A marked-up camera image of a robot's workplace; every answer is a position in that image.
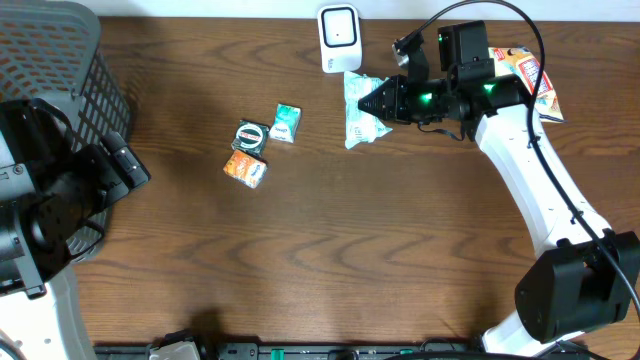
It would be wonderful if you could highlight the orange juice carton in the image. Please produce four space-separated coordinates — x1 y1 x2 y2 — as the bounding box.
223 150 267 189

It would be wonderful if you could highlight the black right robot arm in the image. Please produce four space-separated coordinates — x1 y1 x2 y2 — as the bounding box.
358 21 639 357

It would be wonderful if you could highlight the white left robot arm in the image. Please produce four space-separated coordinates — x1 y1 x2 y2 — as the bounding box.
1 98 151 359

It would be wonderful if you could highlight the teal white drink carton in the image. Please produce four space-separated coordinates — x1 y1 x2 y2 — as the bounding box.
269 104 302 143

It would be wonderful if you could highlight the white barcode scanner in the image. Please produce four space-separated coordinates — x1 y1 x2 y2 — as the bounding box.
317 4 363 74

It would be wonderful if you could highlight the white blue snack bag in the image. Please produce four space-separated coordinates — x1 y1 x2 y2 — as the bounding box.
487 45 566 124

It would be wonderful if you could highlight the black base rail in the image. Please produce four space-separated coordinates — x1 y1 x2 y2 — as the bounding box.
94 339 589 360

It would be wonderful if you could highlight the dark green round-label packet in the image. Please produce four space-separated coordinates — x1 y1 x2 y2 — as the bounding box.
231 120 270 157

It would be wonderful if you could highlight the teal snack packet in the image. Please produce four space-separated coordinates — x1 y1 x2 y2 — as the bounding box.
344 71 392 150

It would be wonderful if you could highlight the grey plastic mesh basket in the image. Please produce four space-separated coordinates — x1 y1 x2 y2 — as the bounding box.
1 1 132 263

